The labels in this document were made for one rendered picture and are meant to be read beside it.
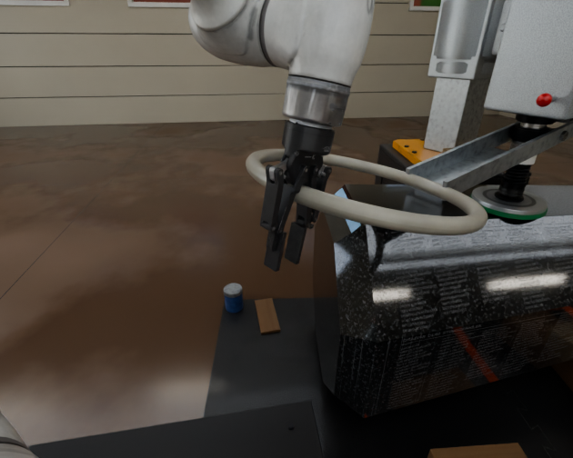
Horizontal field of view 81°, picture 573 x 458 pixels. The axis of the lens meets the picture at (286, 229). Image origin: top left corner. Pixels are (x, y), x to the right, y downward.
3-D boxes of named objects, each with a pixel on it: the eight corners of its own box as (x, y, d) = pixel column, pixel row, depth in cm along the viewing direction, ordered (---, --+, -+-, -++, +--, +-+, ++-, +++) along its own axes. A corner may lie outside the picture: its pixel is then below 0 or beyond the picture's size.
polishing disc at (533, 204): (457, 194, 115) (457, 191, 114) (498, 184, 123) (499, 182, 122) (517, 220, 98) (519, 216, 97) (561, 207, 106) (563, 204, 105)
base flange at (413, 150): (390, 145, 212) (391, 137, 210) (466, 144, 214) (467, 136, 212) (420, 170, 169) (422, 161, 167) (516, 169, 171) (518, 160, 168)
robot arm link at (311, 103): (363, 91, 48) (352, 134, 50) (314, 84, 53) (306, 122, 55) (326, 81, 41) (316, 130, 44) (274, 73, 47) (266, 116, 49)
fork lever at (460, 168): (537, 119, 118) (541, 104, 115) (604, 130, 103) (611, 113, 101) (394, 181, 92) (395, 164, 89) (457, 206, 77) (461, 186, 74)
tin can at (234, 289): (230, 315, 181) (228, 296, 175) (222, 305, 188) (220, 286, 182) (246, 308, 186) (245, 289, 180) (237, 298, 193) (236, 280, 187)
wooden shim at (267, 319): (254, 302, 190) (254, 300, 190) (272, 299, 192) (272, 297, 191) (261, 334, 169) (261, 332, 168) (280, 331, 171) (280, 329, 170)
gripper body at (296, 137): (312, 126, 44) (298, 194, 47) (346, 130, 50) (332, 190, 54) (273, 116, 48) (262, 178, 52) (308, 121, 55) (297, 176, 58)
